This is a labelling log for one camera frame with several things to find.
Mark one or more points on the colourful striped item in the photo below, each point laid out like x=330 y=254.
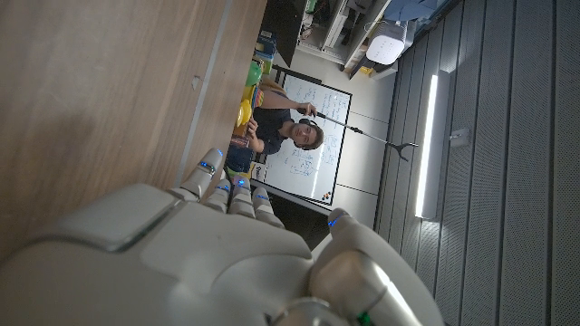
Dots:
x=257 y=97

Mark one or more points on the red patterned box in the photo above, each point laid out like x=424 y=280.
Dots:
x=240 y=141

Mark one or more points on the dark blue bag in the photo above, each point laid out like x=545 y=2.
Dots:
x=238 y=159

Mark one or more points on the long white light strip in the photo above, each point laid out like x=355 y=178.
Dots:
x=426 y=145

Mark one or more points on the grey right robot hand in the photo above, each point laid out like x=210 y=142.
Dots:
x=181 y=262

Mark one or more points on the white air purifier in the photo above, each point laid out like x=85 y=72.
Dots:
x=386 y=44

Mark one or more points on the small white square fixture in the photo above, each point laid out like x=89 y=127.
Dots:
x=459 y=137

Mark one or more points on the long grabber stick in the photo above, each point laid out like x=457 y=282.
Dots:
x=367 y=135

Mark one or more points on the black flat panel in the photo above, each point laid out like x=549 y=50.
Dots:
x=283 y=27

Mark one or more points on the black framed whiteboard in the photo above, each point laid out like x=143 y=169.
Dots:
x=317 y=167

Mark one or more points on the white and yellow box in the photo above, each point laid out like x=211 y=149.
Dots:
x=258 y=172

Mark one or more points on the person in dark shirt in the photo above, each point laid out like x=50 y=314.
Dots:
x=272 y=122

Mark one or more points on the white storage shelf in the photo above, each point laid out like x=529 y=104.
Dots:
x=337 y=31

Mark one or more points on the blue box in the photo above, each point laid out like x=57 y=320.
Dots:
x=266 y=45

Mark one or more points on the yellow round toy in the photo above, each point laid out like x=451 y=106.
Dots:
x=244 y=113

